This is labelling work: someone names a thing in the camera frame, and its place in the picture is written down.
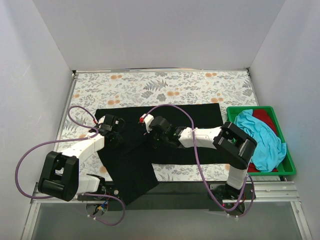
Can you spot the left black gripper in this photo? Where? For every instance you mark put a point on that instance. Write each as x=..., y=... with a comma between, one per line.
x=116, y=136

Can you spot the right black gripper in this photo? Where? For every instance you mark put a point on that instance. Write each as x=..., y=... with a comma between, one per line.
x=155, y=138

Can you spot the black t shirt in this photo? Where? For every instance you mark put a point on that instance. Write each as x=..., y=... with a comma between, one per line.
x=130, y=164

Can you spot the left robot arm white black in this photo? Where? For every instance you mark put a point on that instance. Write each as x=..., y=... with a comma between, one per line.
x=60, y=176

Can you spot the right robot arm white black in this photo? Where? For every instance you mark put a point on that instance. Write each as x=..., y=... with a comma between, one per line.
x=232, y=145

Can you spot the floral table mat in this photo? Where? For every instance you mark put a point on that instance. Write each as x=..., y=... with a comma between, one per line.
x=109, y=90

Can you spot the red t shirt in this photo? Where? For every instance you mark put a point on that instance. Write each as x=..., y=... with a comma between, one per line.
x=262, y=115

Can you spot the cyan t shirt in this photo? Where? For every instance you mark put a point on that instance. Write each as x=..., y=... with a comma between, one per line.
x=270, y=150

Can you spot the green plastic bin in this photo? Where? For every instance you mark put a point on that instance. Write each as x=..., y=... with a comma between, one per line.
x=286, y=167

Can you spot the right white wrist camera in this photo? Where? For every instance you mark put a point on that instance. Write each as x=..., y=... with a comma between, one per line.
x=146, y=120

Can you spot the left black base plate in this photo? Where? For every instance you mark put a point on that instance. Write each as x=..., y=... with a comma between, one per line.
x=105, y=188

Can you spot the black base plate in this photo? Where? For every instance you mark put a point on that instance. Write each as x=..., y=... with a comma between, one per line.
x=222, y=193
x=105, y=188

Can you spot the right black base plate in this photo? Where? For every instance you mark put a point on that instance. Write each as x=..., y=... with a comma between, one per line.
x=222, y=193

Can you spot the aluminium frame rail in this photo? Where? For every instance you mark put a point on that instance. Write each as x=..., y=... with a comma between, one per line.
x=265, y=191

